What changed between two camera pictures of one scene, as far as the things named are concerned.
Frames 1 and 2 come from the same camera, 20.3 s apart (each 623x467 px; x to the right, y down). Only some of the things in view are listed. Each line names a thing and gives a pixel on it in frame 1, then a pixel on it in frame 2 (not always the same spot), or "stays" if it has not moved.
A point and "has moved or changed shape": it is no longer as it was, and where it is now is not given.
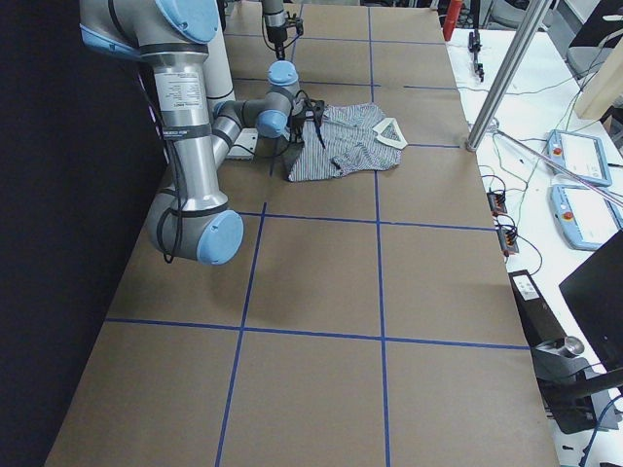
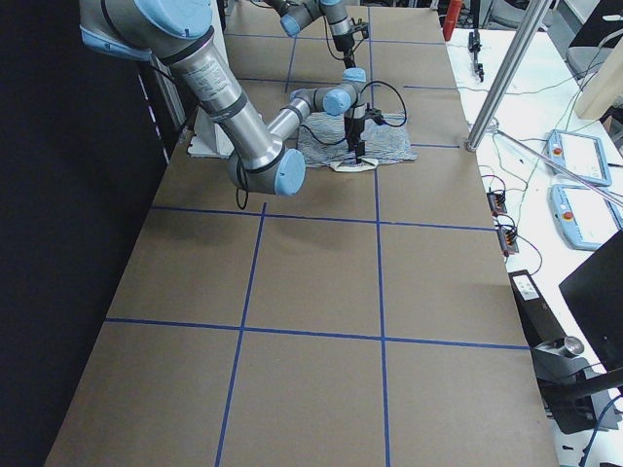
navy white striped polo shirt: x=357 y=137 has moved or changed shape
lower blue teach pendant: x=587 y=219 stays
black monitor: x=595 y=293 stays
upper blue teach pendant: x=582 y=153 stays
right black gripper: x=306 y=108 to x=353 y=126
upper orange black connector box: x=496 y=201 stays
